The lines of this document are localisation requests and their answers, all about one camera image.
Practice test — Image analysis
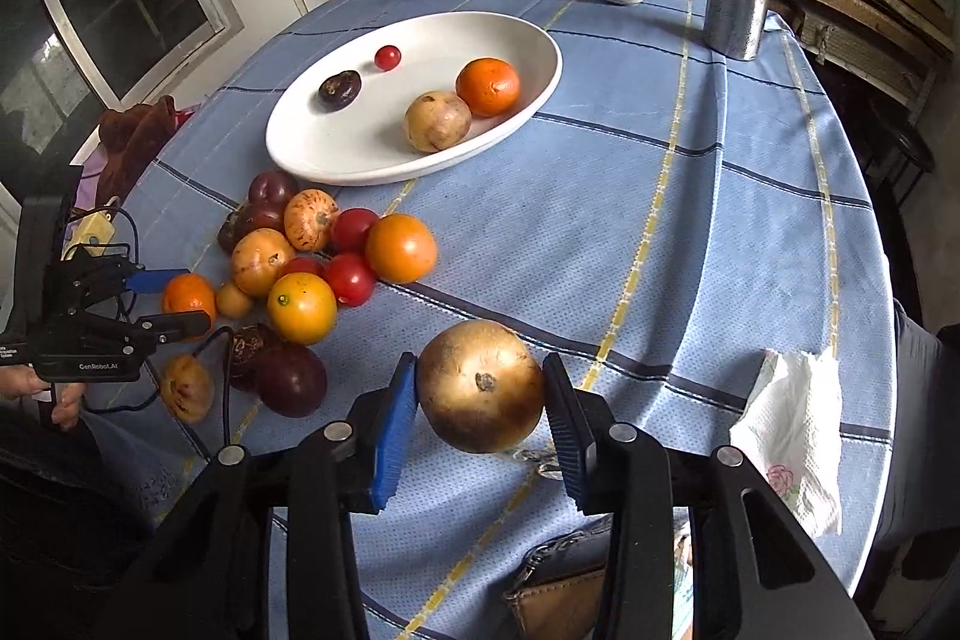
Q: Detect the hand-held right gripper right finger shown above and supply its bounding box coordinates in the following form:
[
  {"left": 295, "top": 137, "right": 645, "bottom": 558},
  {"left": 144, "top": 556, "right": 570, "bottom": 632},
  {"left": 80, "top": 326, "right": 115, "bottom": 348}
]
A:
[{"left": 541, "top": 353, "right": 875, "bottom": 640}]

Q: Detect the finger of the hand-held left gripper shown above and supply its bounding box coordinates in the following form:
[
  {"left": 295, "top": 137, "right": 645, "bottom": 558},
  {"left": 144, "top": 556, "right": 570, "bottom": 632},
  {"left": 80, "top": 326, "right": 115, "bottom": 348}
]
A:
[
  {"left": 101, "top": 311, "right": 212, "bottom": 348},
  {"left": 45, "top": 256, "right": 188, "bottom": 311}
]

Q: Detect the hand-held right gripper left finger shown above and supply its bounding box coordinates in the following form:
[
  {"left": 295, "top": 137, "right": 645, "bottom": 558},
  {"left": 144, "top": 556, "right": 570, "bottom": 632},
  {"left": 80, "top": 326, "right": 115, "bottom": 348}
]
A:
[{"left": 97, "top": 353, "right": 418, "bottom": 640}]

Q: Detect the small orange fruit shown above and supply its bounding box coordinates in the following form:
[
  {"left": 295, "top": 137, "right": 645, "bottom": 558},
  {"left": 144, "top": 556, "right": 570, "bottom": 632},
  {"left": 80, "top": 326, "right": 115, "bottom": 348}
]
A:
[{"left": 162, "top": 272, "right": 218, "bottom": 330}]

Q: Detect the small yellow fruit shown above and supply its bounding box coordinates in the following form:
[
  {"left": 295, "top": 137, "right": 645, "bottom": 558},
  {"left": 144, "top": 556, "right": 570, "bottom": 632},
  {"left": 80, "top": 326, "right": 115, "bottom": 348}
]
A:
[{"left": 216, "top": 280, "right": 254, "bottom": 319}]

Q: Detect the orange striped round fruit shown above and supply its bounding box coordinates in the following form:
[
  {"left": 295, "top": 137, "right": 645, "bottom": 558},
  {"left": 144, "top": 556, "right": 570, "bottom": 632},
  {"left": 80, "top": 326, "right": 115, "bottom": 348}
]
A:
[
  {"left": 230, "top": 227, "right": 297, "bottom": 299},
  {"left": 283, "top": 188, "right": 340, "bottom": 253},
  {"left": 160, "top": 353, "right": 215, "bottom": 425}
]

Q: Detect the dark brown mangosteen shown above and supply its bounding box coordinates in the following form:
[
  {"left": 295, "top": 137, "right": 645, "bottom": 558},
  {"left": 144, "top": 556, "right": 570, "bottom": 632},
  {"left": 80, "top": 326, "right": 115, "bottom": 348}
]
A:
[
  {"left": 229, "top": 323, "right": 280, "bottom": 392},
  {"left": 217, "top": 203, "right": 286, "bottom": 253}
]

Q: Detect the golden brown round fruit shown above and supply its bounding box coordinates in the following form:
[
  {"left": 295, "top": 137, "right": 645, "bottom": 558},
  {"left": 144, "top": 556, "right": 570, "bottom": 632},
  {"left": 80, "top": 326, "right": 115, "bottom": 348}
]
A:
[{"left": 416, "top": 319, "right": 546, "bottom": 455}]

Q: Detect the dark purple plum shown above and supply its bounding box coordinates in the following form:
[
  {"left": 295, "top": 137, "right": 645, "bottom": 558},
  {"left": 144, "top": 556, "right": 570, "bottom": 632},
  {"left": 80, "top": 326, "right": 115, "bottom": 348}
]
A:
[
  {"left": 248, "top": 169, "right": 301, "bottom": 208},
  {"left": 257, "top": 344, "right": 328, "bottom": 418}
]

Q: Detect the yellow orange green-stemmed fruit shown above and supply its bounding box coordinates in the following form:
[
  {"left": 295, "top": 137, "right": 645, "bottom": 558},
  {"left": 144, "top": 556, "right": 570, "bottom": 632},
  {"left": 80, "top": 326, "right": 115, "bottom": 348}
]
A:
[{"left": 268, "top": 272, "right": 338, "bottom": 345}]

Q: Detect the large orange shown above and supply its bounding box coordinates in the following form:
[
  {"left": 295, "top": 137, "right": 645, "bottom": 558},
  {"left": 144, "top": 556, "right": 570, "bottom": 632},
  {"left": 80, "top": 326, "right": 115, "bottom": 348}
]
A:
[{"left": 365, "top": 212, "right": 438, "bottom": 285}]

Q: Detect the white oval plate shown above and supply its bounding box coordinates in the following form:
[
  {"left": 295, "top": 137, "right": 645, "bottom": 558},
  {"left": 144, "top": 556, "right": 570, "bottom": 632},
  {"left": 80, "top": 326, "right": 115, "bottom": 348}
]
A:
[{"left": 265, "top": 11, "right": 563, "bottom": 187}]

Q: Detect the person's left hand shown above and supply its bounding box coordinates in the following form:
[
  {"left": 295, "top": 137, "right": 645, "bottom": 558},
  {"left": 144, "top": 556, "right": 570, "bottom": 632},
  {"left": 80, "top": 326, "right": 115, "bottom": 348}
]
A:
[{"left": 0, "top": 370, "right": 87, "bottom": 431}]

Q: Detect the yellowish power strip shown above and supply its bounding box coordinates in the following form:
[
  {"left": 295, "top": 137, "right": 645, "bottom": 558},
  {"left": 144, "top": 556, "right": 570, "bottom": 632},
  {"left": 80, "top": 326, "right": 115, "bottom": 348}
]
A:
[{"left": 64, "top": 209, "right": 113, "bottom": 259}]

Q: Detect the grey zip pouch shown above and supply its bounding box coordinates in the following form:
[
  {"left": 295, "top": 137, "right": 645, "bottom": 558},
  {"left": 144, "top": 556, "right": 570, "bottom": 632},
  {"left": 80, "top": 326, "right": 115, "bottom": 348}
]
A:
[{"left": 523, "top": 514, "right": 616, "bottom": 585}]

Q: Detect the brown cloth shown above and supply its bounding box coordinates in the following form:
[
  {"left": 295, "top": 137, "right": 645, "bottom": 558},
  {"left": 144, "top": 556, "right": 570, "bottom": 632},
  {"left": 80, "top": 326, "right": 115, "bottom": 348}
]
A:
[{"left": 97, "top": 95, "right": 196, "bottom": 206}]

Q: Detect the brown leather wallet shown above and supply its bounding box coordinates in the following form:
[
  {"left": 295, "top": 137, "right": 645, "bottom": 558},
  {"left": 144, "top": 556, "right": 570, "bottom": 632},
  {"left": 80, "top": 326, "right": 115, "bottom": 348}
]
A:
[{"left": 504, "top": 566, "right": 610, "bottom": 640}]

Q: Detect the blue plaid tablecloth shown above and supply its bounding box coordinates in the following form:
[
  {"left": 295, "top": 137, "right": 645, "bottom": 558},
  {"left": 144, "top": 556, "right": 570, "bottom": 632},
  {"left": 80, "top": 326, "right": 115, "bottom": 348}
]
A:
[{"left": 82, "top": 0, "right": 897, "bottom": 640}]

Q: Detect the white paper tissue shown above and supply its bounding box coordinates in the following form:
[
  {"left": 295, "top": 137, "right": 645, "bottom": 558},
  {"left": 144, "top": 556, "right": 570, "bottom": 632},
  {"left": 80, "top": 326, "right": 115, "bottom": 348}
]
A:
[{"left": 729, "top": 347, "right": 845, "bottom": 537}]

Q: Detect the dark wrinkled passion fruit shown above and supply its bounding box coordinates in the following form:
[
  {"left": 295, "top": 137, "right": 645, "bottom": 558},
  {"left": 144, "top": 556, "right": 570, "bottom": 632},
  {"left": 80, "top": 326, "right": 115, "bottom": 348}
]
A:
[{"left": 318, "top": 70, "right": 363, "bottom": 111}]

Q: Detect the orange tangerine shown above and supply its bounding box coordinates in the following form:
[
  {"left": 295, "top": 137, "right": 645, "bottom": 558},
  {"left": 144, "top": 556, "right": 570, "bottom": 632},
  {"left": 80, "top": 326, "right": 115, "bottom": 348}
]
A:
[{"left": 456, "top": 57, "right": 521, "bottom": 118}]

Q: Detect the black stool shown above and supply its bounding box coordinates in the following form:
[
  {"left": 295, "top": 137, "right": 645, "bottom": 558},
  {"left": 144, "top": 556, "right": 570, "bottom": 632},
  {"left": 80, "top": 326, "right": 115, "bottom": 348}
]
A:
[{"left": 862, "top": 96, "right": 938, "bottom": 206}]

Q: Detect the black cable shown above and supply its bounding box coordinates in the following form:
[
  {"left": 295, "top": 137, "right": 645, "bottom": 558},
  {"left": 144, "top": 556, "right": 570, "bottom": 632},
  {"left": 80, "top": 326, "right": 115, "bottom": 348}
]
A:
[{"left": 67, "top": 205, "right": 143, "bottom": 266}]

